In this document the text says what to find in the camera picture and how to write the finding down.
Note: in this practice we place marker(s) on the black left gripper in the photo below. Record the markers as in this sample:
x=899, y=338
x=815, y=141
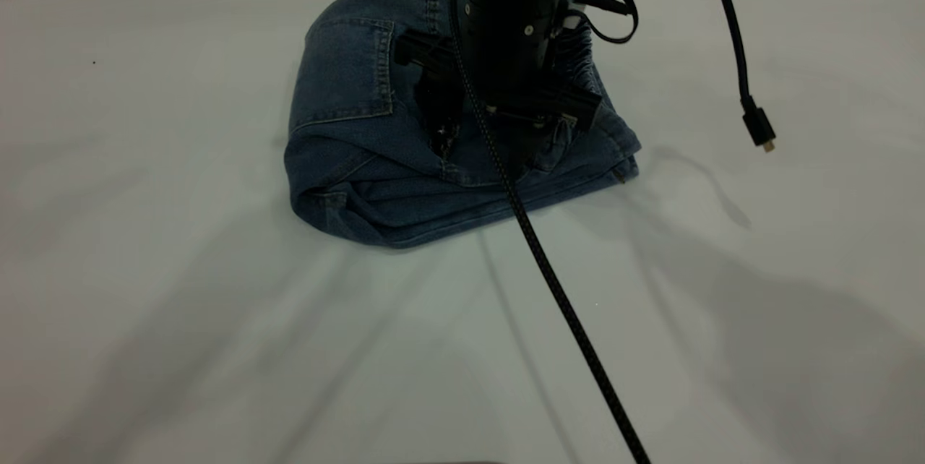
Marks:
x=517, y=59

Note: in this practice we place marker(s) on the blue denim jeans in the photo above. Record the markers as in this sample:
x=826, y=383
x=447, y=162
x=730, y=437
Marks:
x=347, y=160

